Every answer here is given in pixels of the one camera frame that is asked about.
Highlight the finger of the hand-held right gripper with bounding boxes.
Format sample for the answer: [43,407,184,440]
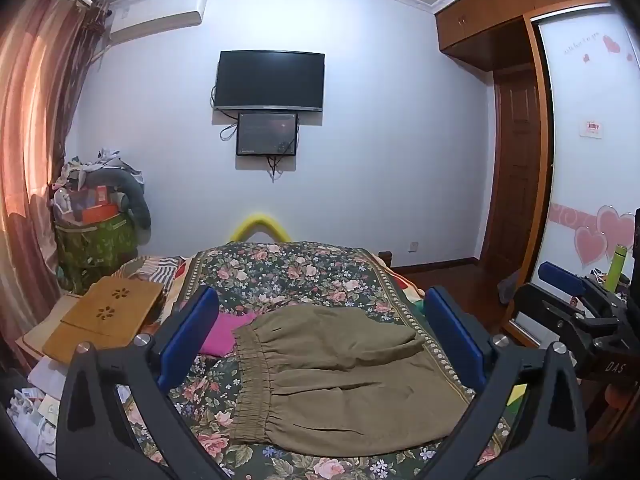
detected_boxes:
[501,284,598,352]
[537,261,587,302]

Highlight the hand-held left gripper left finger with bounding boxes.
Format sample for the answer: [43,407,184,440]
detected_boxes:
[56,286,236,480]

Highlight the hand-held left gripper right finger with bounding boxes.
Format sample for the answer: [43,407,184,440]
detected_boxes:
[422,286,589,480]

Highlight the olive green pants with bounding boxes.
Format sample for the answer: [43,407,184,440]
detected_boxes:
[231,305,476,459]

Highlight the pink folded cloth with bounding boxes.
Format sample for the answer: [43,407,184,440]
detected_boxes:
[200,312,258,357]

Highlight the dark cloth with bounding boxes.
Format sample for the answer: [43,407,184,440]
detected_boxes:
[497,269,523,306]

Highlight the green bottle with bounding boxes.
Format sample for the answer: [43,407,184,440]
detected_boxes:
[604,244,632,293]

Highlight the colourful bedsheet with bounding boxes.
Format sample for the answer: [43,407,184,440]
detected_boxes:
[390,270,436,311]

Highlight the striped cloth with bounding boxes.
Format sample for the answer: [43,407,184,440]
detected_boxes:
[132,256,183,281]

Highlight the wooden lap desk board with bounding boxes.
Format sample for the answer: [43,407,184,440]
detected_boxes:
[42,276,165,365]

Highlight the white heart-print wardrobe door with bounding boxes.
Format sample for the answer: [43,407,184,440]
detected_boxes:
[530,2,640,291]

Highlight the brown wooden door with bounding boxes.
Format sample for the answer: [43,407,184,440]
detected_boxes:
[492,62,543,273]

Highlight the floral blanket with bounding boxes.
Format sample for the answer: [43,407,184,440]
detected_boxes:
[125,241,516,480]

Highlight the green patterned storage bag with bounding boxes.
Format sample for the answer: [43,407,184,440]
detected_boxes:
[54,212,137,295]

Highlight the yellow foam tube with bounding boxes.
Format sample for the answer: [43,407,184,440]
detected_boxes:
[229,212,292,243]

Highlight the grey plush pillow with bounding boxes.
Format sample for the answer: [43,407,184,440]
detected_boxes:
[82,166,152,231]

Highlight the orange box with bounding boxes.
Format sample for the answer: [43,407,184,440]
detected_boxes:
[81,203,118,223]

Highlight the pile of white papers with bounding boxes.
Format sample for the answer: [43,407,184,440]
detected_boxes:
[7,355,66,456]

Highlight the pile of clothes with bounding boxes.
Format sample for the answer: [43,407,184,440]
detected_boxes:
[50,149,146,211]

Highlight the pink striped curtain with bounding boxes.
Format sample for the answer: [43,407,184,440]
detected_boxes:
[0,0,108,371]

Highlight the wooden overhead cabinet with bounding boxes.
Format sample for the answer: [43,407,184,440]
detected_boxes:
[434,0,611,73]

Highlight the white air conditioner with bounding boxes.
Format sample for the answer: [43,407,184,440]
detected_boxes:
[107,0,207,45]

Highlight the small black wall monitor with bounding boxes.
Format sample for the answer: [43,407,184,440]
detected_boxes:
[236,111,300,157]

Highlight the large black wall television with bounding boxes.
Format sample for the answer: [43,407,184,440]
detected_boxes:
[214,50,326,112]

